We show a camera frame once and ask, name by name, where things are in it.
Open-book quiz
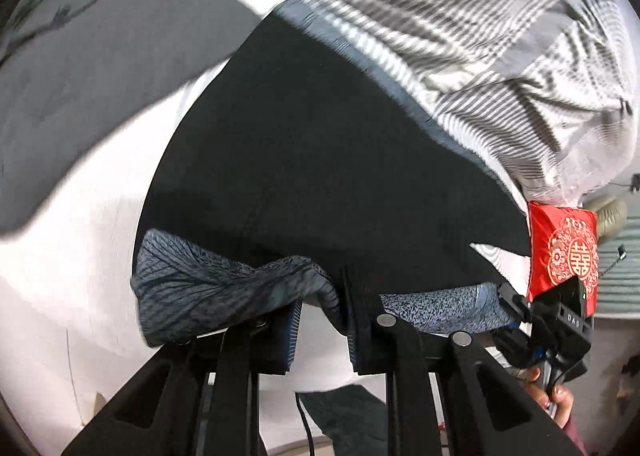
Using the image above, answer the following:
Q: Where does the red embroidered cushion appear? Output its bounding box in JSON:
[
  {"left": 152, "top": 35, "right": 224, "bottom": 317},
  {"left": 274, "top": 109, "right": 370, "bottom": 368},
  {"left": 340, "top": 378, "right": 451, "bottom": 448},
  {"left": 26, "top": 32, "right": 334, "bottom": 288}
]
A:
[{"left": 527, "top": 202, "right": 600, "bottom": 316}]

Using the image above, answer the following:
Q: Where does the black garment with blue trim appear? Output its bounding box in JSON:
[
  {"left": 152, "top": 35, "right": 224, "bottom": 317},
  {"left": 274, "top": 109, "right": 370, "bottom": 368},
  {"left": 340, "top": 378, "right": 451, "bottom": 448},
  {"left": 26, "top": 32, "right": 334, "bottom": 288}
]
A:
[{"left": 131, "top": 0, "right": 530, "bottom": 346}]

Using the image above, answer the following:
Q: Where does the right hand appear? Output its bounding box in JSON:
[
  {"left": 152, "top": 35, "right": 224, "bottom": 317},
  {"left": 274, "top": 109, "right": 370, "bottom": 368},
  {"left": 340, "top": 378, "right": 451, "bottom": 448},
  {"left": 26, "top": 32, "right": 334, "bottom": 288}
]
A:
[{"left": 520, "top": 367, "right": 574, "bottom": 429}]

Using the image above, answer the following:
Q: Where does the grey white striped bed sheet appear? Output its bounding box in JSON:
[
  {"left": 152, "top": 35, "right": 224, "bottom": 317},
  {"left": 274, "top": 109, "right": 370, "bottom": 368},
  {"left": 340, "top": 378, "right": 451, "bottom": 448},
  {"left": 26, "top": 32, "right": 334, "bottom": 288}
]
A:
[{"left": 94, "top": 0, "right": 640, "bottom": 207}]

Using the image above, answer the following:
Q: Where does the grey dark blanket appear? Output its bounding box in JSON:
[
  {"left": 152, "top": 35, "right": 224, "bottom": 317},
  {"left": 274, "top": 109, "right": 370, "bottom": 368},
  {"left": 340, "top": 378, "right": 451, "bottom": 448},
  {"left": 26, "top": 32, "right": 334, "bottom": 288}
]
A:
[{"left": 1, "top": 0, "right": 258, "bottom": 234}]

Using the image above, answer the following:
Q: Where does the grey rolled pillow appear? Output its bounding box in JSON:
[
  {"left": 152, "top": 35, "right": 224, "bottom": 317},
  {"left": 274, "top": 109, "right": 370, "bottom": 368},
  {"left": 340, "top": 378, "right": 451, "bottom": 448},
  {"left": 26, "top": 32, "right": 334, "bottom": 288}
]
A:
[{"left": 584, "top": 195, "right": 628, "bottom": 244}]

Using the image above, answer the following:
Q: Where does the black cable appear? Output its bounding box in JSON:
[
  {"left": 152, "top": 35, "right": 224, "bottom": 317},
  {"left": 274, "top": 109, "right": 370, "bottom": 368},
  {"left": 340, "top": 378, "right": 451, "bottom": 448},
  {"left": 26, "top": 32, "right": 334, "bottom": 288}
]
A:
[{"left": 294, "top": 391, "right": 317, "bottom": 456}]

